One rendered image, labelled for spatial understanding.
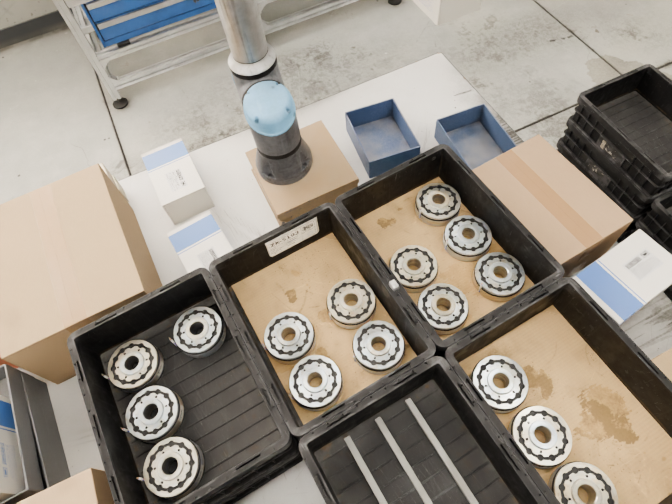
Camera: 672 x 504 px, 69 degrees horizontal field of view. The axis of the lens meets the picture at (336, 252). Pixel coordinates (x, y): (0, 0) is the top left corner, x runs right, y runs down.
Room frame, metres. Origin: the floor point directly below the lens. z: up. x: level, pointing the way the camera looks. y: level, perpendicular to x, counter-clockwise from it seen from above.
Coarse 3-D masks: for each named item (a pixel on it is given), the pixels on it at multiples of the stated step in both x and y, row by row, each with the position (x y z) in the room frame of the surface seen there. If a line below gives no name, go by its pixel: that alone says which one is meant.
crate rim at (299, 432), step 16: (320, 208) 0.61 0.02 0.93; (336, 208) 0.61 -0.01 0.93; (288, 224) 0.58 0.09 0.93; (256, 240) 0.56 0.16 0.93; (352, 240) 0.52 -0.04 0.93; (224, 256) 0.53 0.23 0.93; (368, 256) 0.48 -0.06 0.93; (224, 288) 0.45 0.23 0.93; (400, 304) 0.36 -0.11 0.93; (240, 320) 0.38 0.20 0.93; (416, 320) 0.33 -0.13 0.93; (256, 352) 0.31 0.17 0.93; (432, 352) 0.26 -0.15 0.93; (400, 368) 0.24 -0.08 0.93; (272, 384) 0.25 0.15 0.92; (384, 384) 0.22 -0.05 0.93; (352, 400) 0.20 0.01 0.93; (288, 416) 0.19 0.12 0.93; (320, 416) 0.18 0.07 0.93; (304, 432) 0.16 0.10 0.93
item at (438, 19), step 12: (420, 0) 1.07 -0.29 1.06; (432, 0) 1.03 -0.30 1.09; (444, 0) 1.00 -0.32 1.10; (456, 0) 1.01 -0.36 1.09; (468, 0) 1.02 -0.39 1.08; (480, 0) 1.03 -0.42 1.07; (432, 12) 1.02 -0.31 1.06; (444, 12) 1.00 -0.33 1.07; (456, 12) 1.01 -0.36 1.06; (468, 12) 1.02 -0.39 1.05
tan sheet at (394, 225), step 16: (416, 192) 0.69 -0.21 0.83; (384, 208) 0.65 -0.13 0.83; (400, 208) 0.65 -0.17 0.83; (464, 208) 0.62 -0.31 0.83; (368, 224) 0.62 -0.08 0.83; (384, 224) 0.61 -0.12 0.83; (400, 224) 0.60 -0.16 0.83; (416, 224) 0.60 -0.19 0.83; (384, 240) 0.57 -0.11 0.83; (400, 240) 0.56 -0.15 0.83; (416, 240) 0.56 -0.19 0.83; (432, 240) 0.55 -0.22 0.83; (384, 256) 0.53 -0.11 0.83; (448, 256) 0.50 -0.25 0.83; (448, 272) 0.46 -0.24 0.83; (464, 272) 0.46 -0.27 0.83; (464, 288) 0.42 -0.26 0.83; (528, 288) 0.40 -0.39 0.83; (416, 304) 0.40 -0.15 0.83; (480, 304) 0.38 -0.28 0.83; (496, 304) 0.37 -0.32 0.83; (448, 336) 0.32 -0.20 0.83
